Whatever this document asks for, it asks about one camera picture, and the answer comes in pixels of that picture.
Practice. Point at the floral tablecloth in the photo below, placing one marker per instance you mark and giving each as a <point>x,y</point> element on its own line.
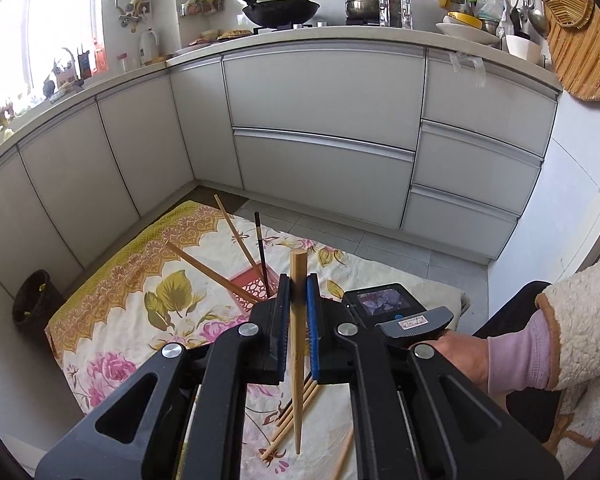
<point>130,320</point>

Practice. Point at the stack of small bowls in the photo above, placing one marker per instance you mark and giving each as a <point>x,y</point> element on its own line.
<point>209,35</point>

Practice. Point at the yellow bowl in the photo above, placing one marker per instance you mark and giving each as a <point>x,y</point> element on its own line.
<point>465,20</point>

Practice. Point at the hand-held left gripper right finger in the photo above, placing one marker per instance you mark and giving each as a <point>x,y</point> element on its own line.
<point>312,340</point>

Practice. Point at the person's right hand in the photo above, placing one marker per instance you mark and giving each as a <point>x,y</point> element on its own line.
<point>462,355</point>

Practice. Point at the woven bamboo tray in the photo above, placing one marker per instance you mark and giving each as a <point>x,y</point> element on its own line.
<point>235,35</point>

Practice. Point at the pink perforated utensil holder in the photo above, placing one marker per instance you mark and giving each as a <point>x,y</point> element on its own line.
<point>252,287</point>

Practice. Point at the clear tape strip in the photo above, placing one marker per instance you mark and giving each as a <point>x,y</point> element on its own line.
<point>467,70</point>

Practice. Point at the deep white bowl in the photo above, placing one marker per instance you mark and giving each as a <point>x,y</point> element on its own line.
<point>524,50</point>

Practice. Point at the person's cream fleece jacket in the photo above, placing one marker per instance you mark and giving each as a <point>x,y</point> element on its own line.
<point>590,425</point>

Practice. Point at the small red-capped bottle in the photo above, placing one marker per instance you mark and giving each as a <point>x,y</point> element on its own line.
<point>123,62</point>

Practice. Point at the bunch of wooden chopsticks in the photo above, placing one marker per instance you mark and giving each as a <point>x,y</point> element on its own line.
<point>205,268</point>

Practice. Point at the person's right forearm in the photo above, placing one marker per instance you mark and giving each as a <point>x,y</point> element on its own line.
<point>580,320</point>

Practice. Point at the kitchen window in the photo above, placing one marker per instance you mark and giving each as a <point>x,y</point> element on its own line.
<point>30,35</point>

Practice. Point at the black hanging spoon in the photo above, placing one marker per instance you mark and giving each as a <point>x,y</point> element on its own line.
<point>516,15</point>

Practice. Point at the steel bowl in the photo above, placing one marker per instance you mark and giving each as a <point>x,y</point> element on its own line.
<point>490,26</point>

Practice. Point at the black knife block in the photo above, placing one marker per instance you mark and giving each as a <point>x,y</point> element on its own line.
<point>84,65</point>

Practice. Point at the black trash bin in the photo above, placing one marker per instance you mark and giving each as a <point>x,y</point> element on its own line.
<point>35,305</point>

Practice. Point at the white thermos jug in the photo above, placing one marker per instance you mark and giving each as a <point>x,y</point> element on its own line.
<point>149,50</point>

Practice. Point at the grey base cabinet unit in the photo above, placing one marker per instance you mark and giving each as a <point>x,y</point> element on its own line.
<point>320,110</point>

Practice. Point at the black wok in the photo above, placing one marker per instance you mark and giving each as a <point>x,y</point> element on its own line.
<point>280,12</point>

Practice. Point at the black gas hob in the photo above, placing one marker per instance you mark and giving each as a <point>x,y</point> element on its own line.
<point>300,26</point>

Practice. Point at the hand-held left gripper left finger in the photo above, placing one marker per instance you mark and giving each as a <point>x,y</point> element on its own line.
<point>283,340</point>

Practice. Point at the single light bamboo chopstick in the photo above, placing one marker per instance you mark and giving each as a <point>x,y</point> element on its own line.
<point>298,310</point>

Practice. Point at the water heater pipes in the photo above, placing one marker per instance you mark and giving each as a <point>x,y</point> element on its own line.
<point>130,7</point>

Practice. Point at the red bottle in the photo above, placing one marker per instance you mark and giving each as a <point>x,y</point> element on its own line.
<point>99,57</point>

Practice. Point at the bamboo mat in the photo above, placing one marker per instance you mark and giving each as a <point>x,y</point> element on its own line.
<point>580,60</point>

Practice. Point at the dark small vase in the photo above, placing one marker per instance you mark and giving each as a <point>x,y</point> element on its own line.
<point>48,90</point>

